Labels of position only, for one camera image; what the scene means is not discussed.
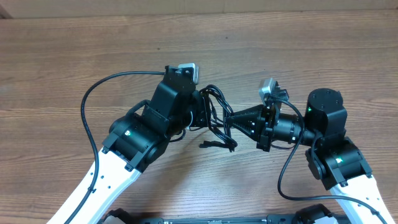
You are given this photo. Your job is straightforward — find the black usb cable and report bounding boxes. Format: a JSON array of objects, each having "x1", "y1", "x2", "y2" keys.
[{"x1": 169, "y1": 84, "x2": 239, "y2": 153}]

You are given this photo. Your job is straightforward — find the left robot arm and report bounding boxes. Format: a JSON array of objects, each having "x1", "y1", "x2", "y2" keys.
[{"x1": 49, "y1": 63, "x2": 206, "y2": 223}]

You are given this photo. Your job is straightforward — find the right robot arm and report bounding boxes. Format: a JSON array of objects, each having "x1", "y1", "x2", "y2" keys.
[{"x1": 225, "y1": 88, "x2": 394, "y2": 223}]

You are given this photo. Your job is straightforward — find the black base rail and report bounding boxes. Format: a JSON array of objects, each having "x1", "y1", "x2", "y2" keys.
[{"x1": 98, "y1": 203, "x2": 351, "y2": 224}]

